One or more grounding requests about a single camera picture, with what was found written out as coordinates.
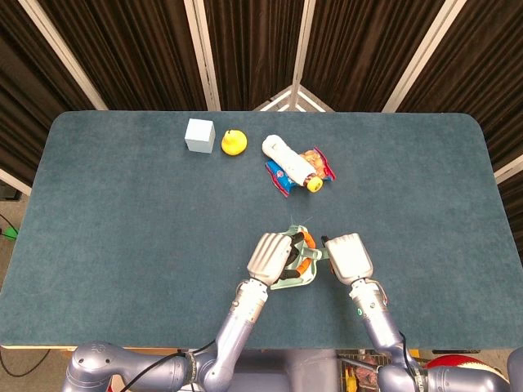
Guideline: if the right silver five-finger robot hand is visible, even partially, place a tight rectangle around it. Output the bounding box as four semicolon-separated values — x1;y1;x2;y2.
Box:
320;232;375;287

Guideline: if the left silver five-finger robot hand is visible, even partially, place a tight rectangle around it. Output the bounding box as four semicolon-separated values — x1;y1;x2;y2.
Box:
246;230;316;287

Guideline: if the light green hand brush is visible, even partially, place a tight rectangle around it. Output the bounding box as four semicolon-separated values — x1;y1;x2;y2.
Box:
284;214;324;262

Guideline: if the light green plastic dustpan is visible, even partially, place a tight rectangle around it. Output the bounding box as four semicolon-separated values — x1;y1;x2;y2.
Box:
269;244;331;292

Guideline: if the blue red snack bag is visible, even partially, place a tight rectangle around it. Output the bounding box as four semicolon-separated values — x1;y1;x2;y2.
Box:
264;146;337;199

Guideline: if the white bottle with yellow cap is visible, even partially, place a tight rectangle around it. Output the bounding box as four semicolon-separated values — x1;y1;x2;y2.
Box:
261;134;324;193

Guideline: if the grey-blue robot torso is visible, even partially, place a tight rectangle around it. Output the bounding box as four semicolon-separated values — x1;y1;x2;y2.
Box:
228;349;341;392

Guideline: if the pale blue cube block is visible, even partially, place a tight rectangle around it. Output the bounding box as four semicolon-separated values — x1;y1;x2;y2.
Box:
184;118;217;154

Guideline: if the dark brown curtain panel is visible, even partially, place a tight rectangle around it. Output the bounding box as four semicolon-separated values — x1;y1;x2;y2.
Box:
202;0;306;111
398;0;523;213
0;0;99;187
38;0;209;111
300;0;446;114

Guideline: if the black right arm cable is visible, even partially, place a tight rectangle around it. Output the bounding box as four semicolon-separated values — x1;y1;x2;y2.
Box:
397;331;414;371

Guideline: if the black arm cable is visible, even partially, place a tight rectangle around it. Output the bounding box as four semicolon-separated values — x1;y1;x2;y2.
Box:
397;331;414;371
122;340;218;392

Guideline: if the wire basket with items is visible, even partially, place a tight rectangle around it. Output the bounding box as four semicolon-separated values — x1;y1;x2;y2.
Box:
338;350;422;392

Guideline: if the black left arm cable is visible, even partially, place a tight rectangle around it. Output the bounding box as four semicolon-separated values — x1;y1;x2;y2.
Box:
122;340;218;392

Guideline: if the white screen frame post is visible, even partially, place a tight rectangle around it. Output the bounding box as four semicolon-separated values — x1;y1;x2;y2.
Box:
253;0;334;112
18;0;108;111
183;0;221;111
493;158;523;185
0;167;33;197
382;0;457;112

